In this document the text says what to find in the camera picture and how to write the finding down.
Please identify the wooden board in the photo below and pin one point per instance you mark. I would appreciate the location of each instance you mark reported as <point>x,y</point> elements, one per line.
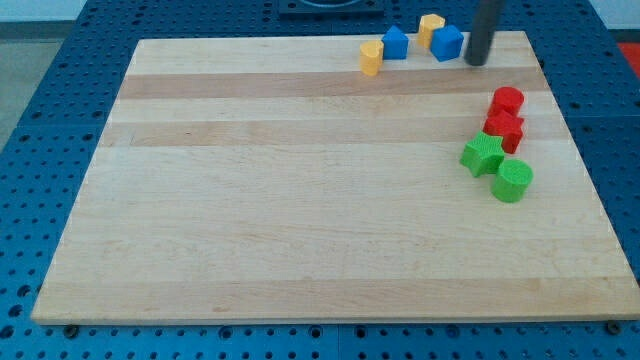
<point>268,180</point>

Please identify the yellow heart block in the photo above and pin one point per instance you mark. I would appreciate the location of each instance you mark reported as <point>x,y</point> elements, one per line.
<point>371,57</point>

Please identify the blue pentagon block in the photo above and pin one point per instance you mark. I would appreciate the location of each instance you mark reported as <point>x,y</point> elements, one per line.
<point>395,43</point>

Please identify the green star block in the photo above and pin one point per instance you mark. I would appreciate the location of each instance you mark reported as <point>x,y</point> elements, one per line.
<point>483,154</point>

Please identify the blue cube block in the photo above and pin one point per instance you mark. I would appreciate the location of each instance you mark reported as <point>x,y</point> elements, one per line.
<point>446,43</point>

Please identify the green cylinder block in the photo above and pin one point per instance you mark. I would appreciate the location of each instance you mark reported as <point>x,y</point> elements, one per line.
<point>513,178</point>

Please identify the yellow hexagon block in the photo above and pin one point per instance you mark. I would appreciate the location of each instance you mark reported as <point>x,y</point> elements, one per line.
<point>428,24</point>

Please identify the red star block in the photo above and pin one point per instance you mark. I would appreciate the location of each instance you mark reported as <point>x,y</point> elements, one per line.
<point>508,126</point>

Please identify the red cylinder block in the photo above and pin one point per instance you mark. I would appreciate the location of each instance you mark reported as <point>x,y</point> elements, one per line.
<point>508,99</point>

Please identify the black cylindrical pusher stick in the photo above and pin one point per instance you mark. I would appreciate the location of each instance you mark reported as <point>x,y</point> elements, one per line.
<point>484,24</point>

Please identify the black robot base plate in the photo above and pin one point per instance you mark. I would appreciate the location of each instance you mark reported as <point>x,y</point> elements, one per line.
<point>291,8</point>

